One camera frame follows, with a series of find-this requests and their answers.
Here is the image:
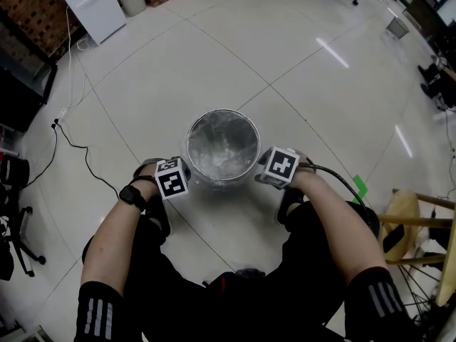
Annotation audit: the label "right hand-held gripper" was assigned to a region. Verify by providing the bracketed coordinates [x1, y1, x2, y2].
[253, 146, 317, 190]

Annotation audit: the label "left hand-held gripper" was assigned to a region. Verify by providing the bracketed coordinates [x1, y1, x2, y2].
[133, 157, 192, 201]

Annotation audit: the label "steel trash bin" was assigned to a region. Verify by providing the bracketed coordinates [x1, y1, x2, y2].
[185, 108, 261, 192]

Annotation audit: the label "clear plastic bin liner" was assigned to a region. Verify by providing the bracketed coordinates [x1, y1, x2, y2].
[183, 108, 263, 194]

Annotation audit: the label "person's right forearm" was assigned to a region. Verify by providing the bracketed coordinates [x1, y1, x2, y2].
[290, 171, 388, 284]

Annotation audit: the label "person's left forearm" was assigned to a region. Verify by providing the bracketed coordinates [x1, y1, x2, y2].
[81, 180, 161, 294]

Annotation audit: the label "person's right black shoe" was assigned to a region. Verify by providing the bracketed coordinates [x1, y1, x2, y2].
[276, 187, 306, 232]

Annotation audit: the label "person's black shoe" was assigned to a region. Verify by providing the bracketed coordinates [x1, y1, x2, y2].
[145, 195, 172, 245]
[276, 187, 306, 232]

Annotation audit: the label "person's left black shoe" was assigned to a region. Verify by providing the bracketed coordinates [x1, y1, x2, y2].
[145, 195, 172, 245]

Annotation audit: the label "black wristwatch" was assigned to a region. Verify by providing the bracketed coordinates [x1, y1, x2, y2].
[119, 185, 147, 212]

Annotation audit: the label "green floor tape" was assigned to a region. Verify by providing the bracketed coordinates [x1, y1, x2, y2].
[351, 175, 368, 205]

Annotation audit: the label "person's black trousers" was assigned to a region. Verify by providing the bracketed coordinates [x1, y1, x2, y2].
[82, 199, 380, 342]

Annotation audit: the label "black phone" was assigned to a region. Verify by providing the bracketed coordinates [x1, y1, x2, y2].
[383, 224, 405, 252]

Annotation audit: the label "wooden stool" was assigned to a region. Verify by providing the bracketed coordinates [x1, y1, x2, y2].
[377, 189, 456, 266]

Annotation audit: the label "person's black striped shirt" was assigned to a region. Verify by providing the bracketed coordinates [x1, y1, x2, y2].
[73, 266, 418, 342]

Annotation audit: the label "black round waste bin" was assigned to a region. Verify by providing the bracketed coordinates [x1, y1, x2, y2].
[0, 154, 31, 187]

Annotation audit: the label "small white waste bin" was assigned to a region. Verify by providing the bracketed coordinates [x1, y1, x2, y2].
[116, 0, 147, 17]

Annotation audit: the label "black glass-door fridge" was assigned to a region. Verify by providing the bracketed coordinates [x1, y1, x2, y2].
[0, 7, 58, 133]

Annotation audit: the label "white water dispenser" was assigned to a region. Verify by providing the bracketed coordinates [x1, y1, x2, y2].
[49, 0, 128, 46]

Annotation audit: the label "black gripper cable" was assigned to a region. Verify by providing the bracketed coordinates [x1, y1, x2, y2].
[299, 162, 380, 234]

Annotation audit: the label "black floor cable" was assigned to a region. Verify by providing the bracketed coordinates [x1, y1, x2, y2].
[21, 118, 120, 201]

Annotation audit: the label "white power cable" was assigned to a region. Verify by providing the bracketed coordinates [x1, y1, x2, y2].
[66, 4, 94, 110]

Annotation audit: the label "wire mesh waste bin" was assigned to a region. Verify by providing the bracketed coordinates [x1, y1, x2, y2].
[386, 16, 410, 39]

